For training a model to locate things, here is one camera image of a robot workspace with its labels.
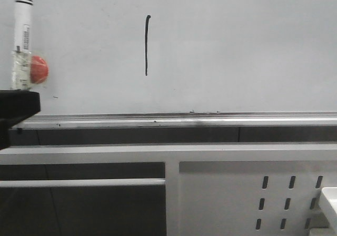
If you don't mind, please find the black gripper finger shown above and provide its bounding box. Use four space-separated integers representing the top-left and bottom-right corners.
1 90 40 150

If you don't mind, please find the red round magnet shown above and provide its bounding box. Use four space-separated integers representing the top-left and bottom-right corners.
30 55 49 84

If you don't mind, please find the white whiteboard marker pen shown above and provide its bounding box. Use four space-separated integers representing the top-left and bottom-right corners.
12 0 33 90

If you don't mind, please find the large white whiteboard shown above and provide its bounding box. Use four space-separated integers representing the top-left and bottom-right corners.
1 0 336 115

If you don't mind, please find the black drawn stroke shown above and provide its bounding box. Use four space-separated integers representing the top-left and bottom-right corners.
144 15 151 76

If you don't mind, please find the white plastic box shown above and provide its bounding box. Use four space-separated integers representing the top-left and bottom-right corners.
309 187 336 235

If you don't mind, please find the white metal perforated frame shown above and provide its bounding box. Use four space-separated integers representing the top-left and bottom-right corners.
1 143 336 235

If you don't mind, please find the aluminium whiteboard tray rail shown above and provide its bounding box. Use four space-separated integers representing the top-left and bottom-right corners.
15 111 336 130

